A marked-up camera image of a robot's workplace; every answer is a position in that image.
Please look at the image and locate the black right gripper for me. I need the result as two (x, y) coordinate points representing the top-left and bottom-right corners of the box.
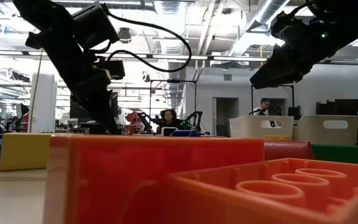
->
(249, 11), (332, 90)

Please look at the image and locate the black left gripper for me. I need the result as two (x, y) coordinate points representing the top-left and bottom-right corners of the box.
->
(68, 63), (120, 135)

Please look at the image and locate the white plastic bin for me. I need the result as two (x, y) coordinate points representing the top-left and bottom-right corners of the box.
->
(228, 115), (294, 140)

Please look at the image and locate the yellow toy brick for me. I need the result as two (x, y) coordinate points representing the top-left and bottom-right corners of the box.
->
(263, 134), (290, 141)
(0, 133), (85, 172)

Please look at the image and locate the beige plastic bin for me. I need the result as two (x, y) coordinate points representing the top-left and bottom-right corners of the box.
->
(291, 114), (358, 146)

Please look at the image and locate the green toy brick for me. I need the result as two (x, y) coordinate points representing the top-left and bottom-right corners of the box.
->
(311, 143), (358, 166)

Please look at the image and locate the black monitor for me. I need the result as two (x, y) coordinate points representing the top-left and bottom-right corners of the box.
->
(69, 93), (119, 134)

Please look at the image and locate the person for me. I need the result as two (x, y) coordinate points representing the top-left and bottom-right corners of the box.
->
(249, 97), (280, 116)
(156, 108), (183, 135)

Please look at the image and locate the red background item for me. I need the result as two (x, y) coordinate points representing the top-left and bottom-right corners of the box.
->
(125, 111), (145, 134)

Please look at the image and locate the white pillar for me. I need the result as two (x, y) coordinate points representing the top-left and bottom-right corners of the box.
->
(29, 73), (58, 134)

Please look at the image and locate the small white box device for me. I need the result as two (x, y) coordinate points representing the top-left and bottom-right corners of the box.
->
(161, 126), (179, 137)

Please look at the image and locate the orange toy brick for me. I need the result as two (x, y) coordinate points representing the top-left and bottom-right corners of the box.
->
(163, 157), (358, 224)
(44, 134), (265, 224)

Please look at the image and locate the black round ceiling fixture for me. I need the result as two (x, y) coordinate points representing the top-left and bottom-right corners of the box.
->
(117, 27), (132, 44)

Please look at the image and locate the red toy brick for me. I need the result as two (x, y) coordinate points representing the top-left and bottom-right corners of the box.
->
(263, 139), (315, 162)

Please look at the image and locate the black and red chair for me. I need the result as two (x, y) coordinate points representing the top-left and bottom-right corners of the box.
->
(15, 103), (30, 132)

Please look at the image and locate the black equipment stack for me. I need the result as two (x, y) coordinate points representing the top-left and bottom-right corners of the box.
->
(314, 98), (358, 116)

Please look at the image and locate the long ceiling light bar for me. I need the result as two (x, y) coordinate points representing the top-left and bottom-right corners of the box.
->
(110, 52), (293, 62)

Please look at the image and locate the black gantry frame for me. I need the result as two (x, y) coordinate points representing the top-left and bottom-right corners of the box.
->
(149, 78), (198, 127)
(250, 82), (295, 116)

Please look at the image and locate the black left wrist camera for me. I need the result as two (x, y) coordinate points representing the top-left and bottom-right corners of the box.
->
(96, 58), (126, 81)

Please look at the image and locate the smooth silver ventilation duct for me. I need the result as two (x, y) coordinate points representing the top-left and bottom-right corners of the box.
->
(227, 0), (291, 57)

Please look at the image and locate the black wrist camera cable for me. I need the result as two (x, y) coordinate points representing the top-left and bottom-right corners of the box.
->
(104, 11), (193, 74)

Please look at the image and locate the ribbed silver ventilation duct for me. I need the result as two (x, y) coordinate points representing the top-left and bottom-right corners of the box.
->
(152, 0), (190, 121)

